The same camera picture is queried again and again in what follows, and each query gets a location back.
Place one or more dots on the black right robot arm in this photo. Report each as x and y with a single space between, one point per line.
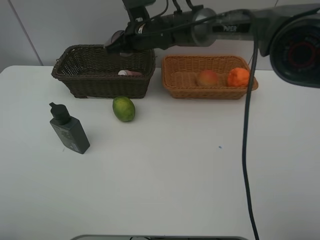
288 34

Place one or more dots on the dark green pump bottle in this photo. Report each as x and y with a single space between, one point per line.
68 129

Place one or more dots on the orange mandarin fruit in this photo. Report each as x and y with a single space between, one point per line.
238 77

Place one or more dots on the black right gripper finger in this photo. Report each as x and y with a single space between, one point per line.
121 45

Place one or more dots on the pink translucent plastic cup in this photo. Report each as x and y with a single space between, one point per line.
117 36

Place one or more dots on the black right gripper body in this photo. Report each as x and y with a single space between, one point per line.
144 32

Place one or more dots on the green lime fruit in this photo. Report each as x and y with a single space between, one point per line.
124 109

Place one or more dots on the red yellow peach fruit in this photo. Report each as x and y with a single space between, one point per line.
207 78

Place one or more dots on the dark brown wicker basket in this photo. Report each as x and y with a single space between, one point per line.
88 71

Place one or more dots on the orange wicker basket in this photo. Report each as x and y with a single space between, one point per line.
179 73

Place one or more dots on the pink squeeze bottle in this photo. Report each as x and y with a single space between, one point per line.
129 73

